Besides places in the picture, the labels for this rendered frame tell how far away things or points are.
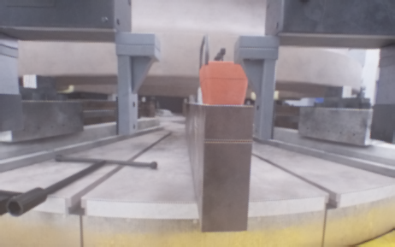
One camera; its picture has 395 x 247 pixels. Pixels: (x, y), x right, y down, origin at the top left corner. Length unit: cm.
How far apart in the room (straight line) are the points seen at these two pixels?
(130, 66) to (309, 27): 17
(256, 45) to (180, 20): 131
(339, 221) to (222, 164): 79
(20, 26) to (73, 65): 132
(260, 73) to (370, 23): 10
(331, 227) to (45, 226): 127
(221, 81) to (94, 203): 67
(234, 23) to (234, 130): 109
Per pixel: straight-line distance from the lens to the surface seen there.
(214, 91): 58
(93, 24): 22
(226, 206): 63
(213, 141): 55
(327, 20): 23
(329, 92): 175
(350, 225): 130
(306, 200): 100
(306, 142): 180
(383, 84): 30
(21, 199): 92
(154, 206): 84
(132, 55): 21
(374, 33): 25
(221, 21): 153
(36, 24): 25
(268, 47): 21
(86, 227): 102
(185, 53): 129
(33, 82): 160
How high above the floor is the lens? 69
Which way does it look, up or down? 6 degrees down
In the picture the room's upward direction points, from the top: 2 degrees clockwise
